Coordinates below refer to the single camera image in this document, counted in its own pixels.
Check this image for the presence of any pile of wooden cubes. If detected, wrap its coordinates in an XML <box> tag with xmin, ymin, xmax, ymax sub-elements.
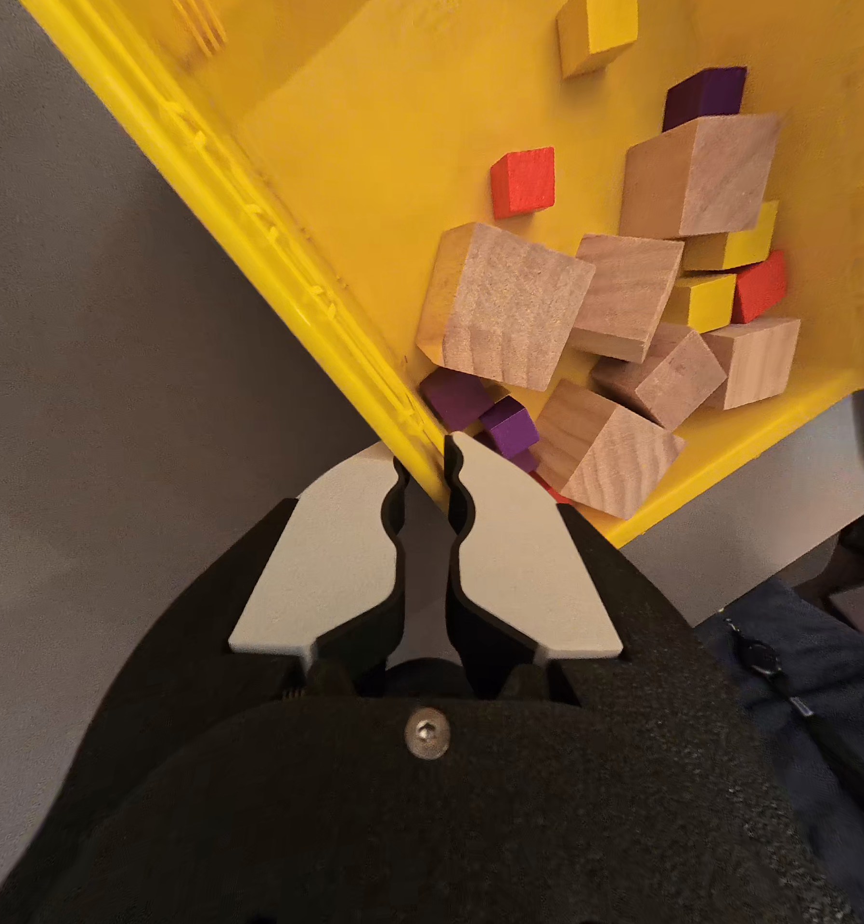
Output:
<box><xmin>416</xmin><ymin>0</ymin><xmax>801</xmax><ymax>521</ymax></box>

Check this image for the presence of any dark blue clothing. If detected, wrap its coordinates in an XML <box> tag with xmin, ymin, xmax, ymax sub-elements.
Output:
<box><xmin>695</xmin><ymin>577</ymin><xmax>864</xmax><ymax>924</ymax></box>

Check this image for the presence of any yellow plastic box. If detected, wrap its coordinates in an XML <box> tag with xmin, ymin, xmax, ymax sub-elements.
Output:
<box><xmin>20</xmin><ymin>0</ymin><xmax>864</xmax><ymax>550</ymax></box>

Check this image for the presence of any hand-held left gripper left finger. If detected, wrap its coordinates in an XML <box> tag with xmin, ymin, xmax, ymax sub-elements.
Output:
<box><xmin>227</xmin><ymin>440</ymin><xmax>410</xmax><ymax>700</ymax></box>

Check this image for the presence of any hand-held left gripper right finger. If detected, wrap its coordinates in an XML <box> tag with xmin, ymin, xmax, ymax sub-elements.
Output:
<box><xmin>442</xmin><ymin>431</ymin><xmax>625</xmax><ymax>700</ymax></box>

